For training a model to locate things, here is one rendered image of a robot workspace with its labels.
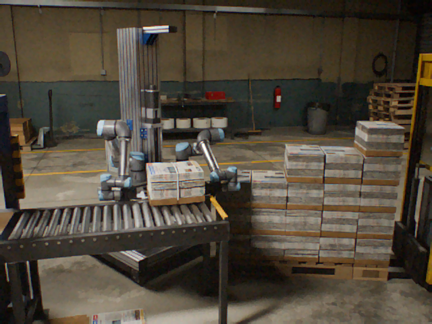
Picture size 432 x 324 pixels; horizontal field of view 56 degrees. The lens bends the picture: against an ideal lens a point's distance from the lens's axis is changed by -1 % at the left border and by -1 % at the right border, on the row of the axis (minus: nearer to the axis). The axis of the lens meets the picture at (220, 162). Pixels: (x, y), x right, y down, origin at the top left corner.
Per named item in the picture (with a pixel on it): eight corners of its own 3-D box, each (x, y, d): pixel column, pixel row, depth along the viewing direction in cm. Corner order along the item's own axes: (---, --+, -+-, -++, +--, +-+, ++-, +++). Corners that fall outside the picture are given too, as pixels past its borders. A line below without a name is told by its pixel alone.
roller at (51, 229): (62, 214, 277) (61, 208, 275) (52, 244, 232) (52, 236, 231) (54, 215, 275) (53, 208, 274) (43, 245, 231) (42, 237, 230)
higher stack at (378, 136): (342, 258, 378) (354, 120, 346) (374, 259, 376) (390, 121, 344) (352, 279, 341) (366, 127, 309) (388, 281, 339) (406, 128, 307)
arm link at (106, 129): (129, 171, 332) (114, 129, 286) (112, 170, 332) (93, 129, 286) (132, 158, 338) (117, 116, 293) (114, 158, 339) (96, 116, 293)
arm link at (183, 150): (173, 157, 369) (173, 142, 366) (187, 156, 375) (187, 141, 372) (178, 160, 359) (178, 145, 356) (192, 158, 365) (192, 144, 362)
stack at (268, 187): (218, 252, 387) (219, 168, 367) (343, 258, 378) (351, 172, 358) (214, 273, 350) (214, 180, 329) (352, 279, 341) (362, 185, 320)
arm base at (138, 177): (125, 180, 333) (124, 168, 331) (140, 176, 344) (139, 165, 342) (136, 183, 323) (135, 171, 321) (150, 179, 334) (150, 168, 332)
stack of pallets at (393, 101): (407, 136, 993) (413, 82, 961) (437, 144, 907) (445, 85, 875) (362, 139, 952) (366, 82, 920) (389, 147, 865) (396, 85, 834)
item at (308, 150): (285, 144, 357) (285, 144, 357) (318, 146, 355) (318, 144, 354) (287, 154, 322) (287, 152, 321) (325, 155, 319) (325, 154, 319)
